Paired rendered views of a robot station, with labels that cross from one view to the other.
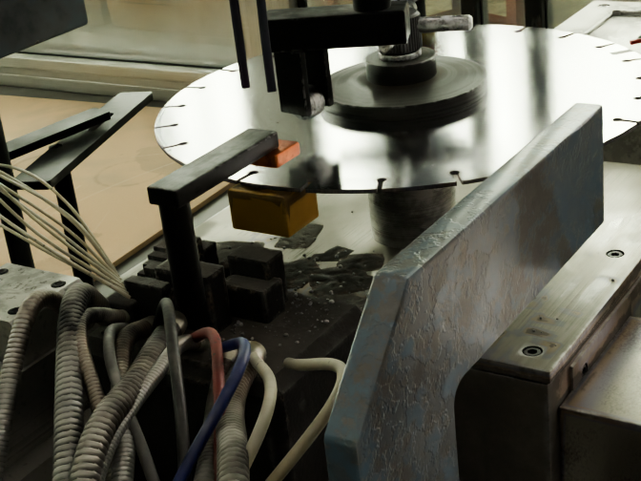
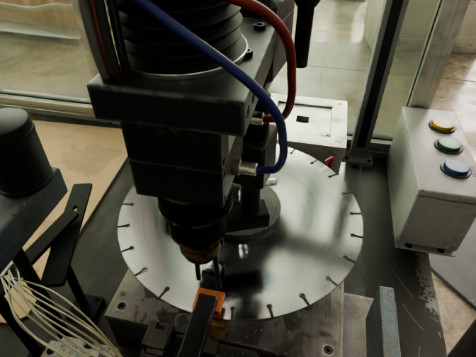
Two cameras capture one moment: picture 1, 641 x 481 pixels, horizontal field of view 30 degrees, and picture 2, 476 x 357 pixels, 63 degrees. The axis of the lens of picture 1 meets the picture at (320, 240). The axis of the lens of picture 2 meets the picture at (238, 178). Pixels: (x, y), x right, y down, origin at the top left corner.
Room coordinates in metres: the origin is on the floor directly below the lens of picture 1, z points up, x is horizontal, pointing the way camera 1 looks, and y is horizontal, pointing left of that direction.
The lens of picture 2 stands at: (0.41, 0.08, 1.33)
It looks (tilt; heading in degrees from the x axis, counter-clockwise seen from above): 41 degrees down; 337
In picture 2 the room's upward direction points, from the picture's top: straight up
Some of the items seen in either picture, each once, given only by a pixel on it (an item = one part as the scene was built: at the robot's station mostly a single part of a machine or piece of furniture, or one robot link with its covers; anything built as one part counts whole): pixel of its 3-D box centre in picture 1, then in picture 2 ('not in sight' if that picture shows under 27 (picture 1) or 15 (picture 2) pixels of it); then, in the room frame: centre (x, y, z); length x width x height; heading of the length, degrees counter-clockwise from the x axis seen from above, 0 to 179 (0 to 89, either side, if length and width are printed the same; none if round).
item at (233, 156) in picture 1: (230, 212); (199, 345); (0.60, 0.05, 0.95); 0.10 x 0.03 x 0.07; 145
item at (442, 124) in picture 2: not in sight; (441, 126); (0.86, -0.55, 0.90); 0.04 x 0.04 x 0.02
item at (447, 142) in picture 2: not in sight; (448, 146); (0.81, -0.51, 0.90); 0.04 x 0.04 x 0.02
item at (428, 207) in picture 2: not in sight; (427, 176); (0.81, -0.50, 0.82); 0.28 x 0.11 x 0.15; 145
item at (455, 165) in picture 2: not in sight; (455, 169); (0.75, -0.47, 0.90); 0.04 x 0.04 x 0.02
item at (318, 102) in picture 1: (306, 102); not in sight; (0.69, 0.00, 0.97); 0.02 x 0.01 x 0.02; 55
